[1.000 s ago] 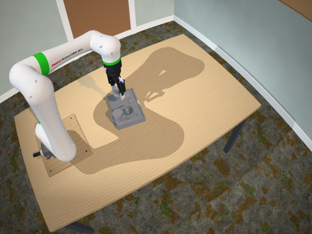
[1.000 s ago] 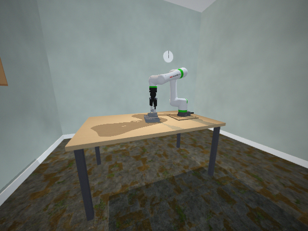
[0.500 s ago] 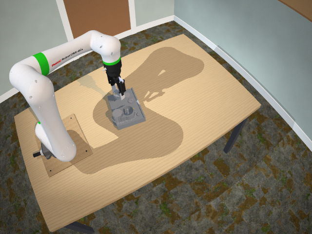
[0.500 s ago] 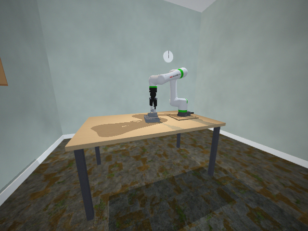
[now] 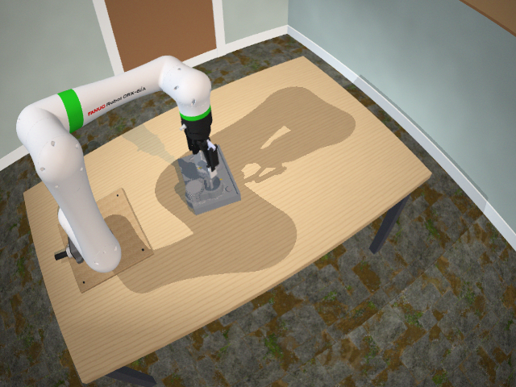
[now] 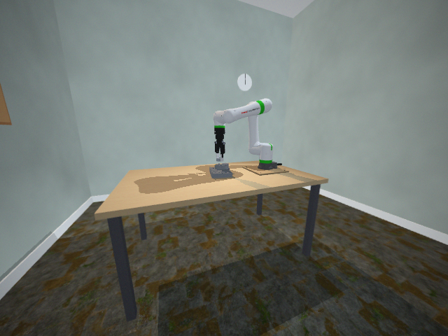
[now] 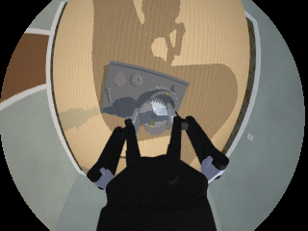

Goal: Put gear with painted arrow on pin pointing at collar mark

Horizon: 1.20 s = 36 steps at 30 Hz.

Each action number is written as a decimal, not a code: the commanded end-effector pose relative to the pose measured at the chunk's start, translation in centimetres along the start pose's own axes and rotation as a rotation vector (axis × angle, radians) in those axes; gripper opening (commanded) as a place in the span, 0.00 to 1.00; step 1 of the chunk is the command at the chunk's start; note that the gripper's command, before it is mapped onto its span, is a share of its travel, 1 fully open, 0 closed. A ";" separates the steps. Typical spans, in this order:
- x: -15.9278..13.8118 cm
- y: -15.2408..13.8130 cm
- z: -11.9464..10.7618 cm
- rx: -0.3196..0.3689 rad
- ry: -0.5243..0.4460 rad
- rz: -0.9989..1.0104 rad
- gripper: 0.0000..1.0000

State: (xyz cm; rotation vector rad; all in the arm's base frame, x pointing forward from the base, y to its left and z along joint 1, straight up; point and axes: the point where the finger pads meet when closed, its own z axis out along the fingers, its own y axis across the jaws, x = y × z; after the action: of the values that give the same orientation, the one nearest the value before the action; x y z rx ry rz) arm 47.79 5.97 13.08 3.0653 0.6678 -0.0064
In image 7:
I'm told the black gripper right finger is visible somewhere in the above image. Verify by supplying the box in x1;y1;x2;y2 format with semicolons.
162;103;229;185

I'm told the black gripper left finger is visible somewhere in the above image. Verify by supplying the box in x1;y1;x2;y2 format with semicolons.
87;108;144;191

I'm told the grey toothed gear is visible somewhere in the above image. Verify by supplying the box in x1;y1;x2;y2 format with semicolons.
139;97;169;129

